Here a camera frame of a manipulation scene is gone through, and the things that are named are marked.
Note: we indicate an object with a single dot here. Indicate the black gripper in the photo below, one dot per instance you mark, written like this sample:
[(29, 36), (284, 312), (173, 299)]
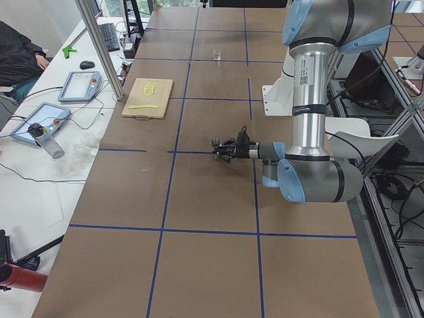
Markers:
[(241, 151)]

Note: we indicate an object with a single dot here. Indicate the steel jigger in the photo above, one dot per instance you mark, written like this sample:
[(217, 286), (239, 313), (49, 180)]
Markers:
[(215, 143)]

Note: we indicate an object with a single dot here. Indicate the small clear glass cup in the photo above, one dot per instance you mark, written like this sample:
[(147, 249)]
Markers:
[(217, 55)]

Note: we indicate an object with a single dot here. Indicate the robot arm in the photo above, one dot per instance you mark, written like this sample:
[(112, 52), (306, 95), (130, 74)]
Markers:
[(313, 30)]

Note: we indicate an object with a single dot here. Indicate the yellow plastic knife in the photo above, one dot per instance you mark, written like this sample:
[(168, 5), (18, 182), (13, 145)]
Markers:
[(147, 106)]

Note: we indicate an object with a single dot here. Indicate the wooden cutting board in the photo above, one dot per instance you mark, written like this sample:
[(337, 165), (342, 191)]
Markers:
[(160, 97)]

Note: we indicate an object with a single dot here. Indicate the crumpled white plastic wrap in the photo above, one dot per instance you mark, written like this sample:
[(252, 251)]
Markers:
[(79, 153)]

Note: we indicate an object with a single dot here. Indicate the black box on desk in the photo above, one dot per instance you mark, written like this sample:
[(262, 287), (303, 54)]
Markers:
[(130, 45)]

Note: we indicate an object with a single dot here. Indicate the upper teach pendant tablet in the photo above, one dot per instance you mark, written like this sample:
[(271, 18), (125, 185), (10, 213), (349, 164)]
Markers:
[(80, 86)]

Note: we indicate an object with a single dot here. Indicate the teach pendant tablet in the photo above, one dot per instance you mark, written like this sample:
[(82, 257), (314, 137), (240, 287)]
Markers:
[(48, 115), (80, 86)]

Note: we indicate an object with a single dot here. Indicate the black computer mouse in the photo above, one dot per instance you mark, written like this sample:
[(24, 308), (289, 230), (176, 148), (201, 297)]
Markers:
[(86, 64)]

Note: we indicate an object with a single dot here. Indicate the black keyboard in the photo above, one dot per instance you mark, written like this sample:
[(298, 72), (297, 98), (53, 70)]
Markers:
[(109, 35)]

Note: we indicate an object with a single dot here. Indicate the lower teach pendant tablet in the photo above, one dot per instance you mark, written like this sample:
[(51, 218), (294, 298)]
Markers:
[(48, 115)]

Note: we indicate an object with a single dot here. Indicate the clear water bottle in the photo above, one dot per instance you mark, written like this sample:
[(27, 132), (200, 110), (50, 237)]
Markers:
[(44, 139)]

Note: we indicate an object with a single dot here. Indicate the green plastic clamp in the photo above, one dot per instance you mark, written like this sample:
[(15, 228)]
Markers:
[(67, 50)]

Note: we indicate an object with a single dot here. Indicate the seated person in black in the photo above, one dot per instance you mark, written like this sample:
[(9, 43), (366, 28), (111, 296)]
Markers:
[(22, 62)]

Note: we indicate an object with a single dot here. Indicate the red cylinder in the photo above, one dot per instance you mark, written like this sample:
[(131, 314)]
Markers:
[(18, 277)]

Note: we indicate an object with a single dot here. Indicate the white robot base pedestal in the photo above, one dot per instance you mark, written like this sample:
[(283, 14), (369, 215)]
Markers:
[(278, 98)]

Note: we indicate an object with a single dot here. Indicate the aluminium frame post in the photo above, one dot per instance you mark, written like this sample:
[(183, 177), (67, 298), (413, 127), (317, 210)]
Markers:
[(92, 27)]

